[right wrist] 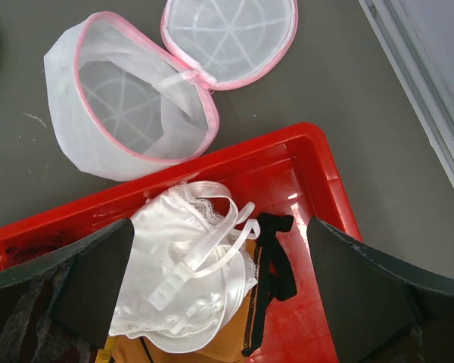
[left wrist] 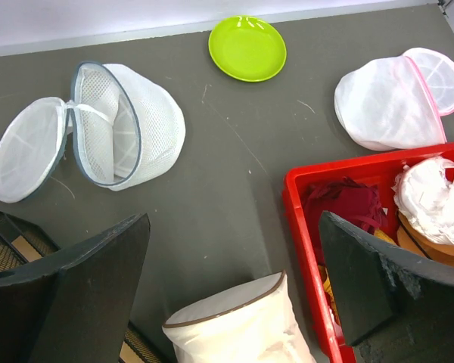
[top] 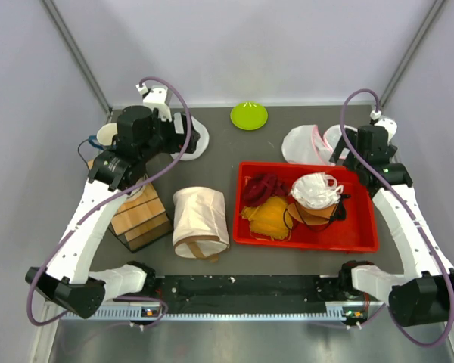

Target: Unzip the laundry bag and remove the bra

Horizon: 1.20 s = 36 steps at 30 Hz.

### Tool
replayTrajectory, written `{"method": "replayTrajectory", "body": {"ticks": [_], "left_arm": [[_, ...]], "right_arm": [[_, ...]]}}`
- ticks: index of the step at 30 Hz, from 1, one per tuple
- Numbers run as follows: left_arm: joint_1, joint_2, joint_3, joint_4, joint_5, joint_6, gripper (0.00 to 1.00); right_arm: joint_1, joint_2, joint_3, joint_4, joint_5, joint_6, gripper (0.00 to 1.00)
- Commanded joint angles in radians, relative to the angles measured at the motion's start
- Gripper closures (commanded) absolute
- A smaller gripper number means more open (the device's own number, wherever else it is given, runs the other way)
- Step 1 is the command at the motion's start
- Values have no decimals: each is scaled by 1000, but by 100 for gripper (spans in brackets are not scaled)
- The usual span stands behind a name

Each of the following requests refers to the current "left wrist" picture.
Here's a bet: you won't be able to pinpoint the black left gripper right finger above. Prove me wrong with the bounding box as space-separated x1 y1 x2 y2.
319 212 454 362

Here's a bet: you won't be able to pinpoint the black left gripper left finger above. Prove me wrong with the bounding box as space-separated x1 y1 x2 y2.
0 214 151 362

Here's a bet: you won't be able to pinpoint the beige laundry bag brown zipper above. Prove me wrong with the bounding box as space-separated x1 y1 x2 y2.
162 271 315 362

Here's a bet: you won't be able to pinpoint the dark red lace bra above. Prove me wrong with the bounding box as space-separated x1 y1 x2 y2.
302 176 389 262

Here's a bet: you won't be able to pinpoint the white lace bra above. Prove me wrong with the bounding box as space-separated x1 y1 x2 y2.
393 157 454 247

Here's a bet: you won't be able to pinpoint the white mesh bag grey trim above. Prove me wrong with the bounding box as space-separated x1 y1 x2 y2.
0 62 186 203

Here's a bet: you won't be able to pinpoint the red plastic bin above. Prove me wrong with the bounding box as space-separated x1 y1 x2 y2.
282 142 454 362

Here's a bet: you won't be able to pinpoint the lime green plate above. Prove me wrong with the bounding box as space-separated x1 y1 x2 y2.
208 15 287 82

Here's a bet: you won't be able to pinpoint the orange bra black straps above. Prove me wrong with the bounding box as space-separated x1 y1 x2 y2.
395 211 454 272

